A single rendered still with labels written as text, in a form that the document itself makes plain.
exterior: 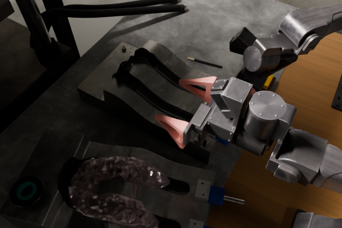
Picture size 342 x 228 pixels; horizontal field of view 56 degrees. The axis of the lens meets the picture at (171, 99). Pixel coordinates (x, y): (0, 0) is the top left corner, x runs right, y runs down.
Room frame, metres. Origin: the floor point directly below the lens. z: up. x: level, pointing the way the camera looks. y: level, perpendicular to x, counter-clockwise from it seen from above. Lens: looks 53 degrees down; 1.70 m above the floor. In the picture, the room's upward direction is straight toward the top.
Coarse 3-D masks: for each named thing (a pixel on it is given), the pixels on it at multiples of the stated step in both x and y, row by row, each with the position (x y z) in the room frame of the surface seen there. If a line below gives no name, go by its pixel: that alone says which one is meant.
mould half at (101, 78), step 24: (120, 48) 0.86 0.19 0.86; (96, 72) 0.75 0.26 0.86; (144, 72) 0.69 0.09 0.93; (192, 72) 0.73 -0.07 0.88; (96, 96) 0.64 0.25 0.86; (120, 96) 0.59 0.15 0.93; (168, 96) 0.62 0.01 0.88; (192, 96) 0.62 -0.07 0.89; (144, 120) 0.54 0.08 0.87; (168, 144) 0.49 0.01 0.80; (192, 144) 0.45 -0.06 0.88; (216, 144) 0.46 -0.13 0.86
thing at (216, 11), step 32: (192, 0) 1.24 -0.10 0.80; (224, 0) 1.24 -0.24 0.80; (256, 0) 1.24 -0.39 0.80; (128, 32) 1.02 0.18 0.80; (160, 32) 1.02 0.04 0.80; (192, 32) 1.02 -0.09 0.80; (224, 32) 1.02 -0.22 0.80; (256, 32) 1.02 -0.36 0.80; (96, 64) 0.84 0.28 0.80; (192, 64) 0.84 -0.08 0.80; (224, 64) 0.84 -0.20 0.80; (64, 96) 0.69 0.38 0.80; (32, 128) 0.55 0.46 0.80; (64, 128) 0.55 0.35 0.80; (96, 128) 0.55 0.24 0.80; (128, 128) 0.55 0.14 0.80; (0, 160) 0.44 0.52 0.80; (192, 160) 0.44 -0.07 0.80; (224, 160) 0.44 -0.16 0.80; (0, 192) 0.34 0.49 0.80; (0, 224) 0.25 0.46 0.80
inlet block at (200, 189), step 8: (200, 184) 0.33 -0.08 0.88; (208, 184) 0.33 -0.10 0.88; (200, 192) 0.31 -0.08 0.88; (208, 192) 0.31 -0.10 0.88; (216, 192) 0.31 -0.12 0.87; (200, 200) 0.29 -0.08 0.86; (208, 200) 0.29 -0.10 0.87; (216, 200) 0.29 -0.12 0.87; (224, 200) 0.30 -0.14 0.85; (232, 200) 0.30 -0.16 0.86; (240, 200) 0.29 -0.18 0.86
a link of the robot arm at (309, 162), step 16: (288, 144) 0.26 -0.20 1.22; (304, 144) 0.26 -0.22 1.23; (320, 144) 0.26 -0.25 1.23; (288, 160) 0.23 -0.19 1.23; (304, 160) 0.23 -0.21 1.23; (320, 160) 0.23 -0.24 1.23; (336, 160) 0.23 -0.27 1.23; (304, 176) 0.22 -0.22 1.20; (320, 176) 0.21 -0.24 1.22; (336, 176) 0.20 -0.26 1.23
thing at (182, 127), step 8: (200, 112) 0.32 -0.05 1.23; (208, 112) 0.32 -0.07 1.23; (160, 120) 0.33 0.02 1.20; (168, 120) 0.32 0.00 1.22; (176, 120) 0.31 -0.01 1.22; (192, 120) 0.31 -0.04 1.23; (200, 120) 0.31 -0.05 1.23; (168, 128) 0.32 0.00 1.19; (176, 128) 0.30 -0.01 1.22; (184, 128) 0.29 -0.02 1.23; (192, 128) 0.30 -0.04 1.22; (176, 136) 0.30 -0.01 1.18; (184, 136) 0.28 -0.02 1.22; (184, 144) 0.28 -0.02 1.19
